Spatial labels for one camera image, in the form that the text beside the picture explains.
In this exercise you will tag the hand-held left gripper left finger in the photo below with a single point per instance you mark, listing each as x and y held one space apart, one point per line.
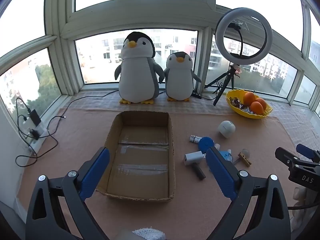
96 172

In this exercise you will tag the yellow fruit bowl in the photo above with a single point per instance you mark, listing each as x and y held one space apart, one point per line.
250 116

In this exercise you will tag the pink blanket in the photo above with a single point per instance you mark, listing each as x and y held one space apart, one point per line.
75 135

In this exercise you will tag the black plug adapter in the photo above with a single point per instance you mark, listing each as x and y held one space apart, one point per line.
35 133

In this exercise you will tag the black tripod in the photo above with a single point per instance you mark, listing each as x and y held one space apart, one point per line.
231 78

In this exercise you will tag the white power strip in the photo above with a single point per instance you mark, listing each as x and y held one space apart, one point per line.
37 143

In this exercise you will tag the blue plastic part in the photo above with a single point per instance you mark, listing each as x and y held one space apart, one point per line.
225 155

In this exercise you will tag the white bottle with grey cap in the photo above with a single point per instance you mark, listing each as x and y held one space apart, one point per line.
217 147

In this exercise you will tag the white round speaker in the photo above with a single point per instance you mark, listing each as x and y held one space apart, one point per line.
226 129

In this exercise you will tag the large penguin plush toy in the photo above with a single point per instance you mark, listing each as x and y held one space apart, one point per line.
137 80

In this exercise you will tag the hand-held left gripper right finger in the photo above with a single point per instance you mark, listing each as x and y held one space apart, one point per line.
220 172

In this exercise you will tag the cardboard box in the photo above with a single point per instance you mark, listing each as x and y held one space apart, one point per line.
140 160

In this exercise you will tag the person's right hand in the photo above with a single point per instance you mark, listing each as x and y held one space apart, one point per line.
299 193

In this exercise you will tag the black charger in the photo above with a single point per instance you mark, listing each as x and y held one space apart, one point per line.
34 117

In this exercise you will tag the checked cloth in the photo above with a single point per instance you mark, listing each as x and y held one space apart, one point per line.
215 108

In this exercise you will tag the pile of wrapped candies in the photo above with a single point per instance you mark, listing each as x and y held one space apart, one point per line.
236 103

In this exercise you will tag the small penguin plush toy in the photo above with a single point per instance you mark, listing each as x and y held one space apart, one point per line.
178 80

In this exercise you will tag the blue round lid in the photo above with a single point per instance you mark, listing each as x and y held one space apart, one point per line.
206 143

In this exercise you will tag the white charger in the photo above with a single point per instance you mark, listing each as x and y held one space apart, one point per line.
26 123

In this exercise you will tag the small white bottle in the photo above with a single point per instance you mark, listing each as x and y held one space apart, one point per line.
195 139

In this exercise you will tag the wooden clothespin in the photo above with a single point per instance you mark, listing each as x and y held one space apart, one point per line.
245 161

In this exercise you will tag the orange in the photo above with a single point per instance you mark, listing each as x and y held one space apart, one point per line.
249 98
257 108
262 102

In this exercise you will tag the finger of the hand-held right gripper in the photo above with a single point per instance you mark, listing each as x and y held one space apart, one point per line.
286 155
307 152

